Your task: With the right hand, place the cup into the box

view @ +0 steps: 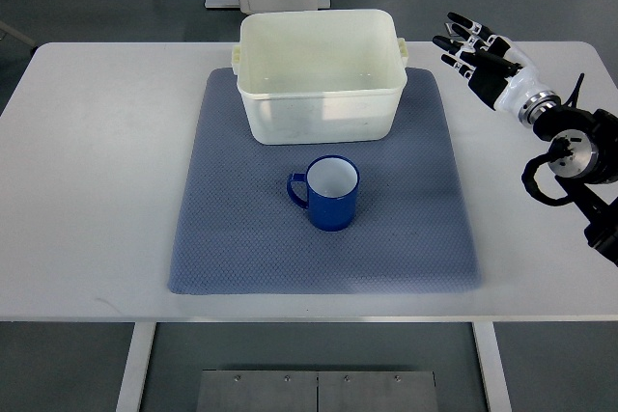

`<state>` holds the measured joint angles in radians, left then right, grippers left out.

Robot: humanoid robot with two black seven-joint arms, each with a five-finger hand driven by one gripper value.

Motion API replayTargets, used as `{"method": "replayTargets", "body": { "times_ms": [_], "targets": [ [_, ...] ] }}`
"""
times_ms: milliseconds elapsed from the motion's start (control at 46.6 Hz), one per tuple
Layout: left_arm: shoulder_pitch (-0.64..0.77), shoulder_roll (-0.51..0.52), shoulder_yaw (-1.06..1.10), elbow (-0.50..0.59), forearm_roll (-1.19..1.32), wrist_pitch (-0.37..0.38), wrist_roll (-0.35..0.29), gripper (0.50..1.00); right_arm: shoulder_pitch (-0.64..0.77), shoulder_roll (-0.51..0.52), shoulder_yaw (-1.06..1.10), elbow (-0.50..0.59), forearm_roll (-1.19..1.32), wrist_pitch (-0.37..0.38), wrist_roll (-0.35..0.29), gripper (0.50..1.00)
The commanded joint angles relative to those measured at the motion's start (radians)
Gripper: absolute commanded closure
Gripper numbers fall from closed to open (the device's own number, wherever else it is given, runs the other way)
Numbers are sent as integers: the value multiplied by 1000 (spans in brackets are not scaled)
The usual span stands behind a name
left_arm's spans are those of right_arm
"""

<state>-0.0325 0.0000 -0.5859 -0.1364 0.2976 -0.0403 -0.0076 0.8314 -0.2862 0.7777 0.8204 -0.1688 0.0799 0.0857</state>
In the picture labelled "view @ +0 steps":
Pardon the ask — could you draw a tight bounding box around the white plastic box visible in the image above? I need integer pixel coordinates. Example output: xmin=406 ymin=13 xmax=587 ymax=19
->
xmin=231 ymin=9 xmax=408 ymax=145

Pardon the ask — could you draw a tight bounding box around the small grey floor plate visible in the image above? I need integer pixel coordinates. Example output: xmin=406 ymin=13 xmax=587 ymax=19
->
xmin=444 ymin=22 xmax=462 ymax=39

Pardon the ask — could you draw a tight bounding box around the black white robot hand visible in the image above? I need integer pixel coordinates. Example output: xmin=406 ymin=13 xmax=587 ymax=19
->
xmin=433 ymin=12 xmax=561 ymax=127

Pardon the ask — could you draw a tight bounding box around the blue textured mat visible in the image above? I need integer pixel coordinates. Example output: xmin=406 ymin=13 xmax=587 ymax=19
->
xmin=168 ymin=69 xmax=481 ymax=295

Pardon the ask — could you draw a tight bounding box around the white table right leg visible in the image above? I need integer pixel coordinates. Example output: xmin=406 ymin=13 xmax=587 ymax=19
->
xmin=472 ymin=321 xmax=512 ymax=412

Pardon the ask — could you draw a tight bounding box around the white table left leg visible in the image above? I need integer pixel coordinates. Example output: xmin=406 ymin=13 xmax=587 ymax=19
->
xmin=116 ymin=322 xmax=156 ymax=412

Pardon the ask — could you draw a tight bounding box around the white table leg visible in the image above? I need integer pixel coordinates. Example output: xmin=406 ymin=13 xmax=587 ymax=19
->
xmin=116 ymin=322 xmax=156 ymax=412
xmin=472 ymin=321 xmax=512 ymax=412

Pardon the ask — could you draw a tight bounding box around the blue enamel mug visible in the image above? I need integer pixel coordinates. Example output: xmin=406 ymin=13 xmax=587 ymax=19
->
xmin=286 ymin=155 xmax=360 ymax=232

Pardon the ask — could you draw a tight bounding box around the grey pedestal foot bar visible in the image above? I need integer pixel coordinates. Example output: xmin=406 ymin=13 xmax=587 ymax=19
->
xmin=204 ymin=0 xmax=331 ymax=10

